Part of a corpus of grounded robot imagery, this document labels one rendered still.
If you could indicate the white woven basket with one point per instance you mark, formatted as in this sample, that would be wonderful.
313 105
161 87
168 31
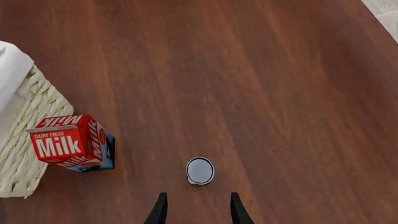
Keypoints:
26 123

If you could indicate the red milk carton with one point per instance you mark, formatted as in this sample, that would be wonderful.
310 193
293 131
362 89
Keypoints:
66 144

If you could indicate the tin with grey lid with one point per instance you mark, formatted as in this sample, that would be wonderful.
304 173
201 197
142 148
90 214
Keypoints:
200 170

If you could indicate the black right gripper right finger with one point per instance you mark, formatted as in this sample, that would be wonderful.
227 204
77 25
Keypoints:
238 211

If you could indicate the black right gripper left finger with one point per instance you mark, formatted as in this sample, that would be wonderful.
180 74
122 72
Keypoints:
160 211

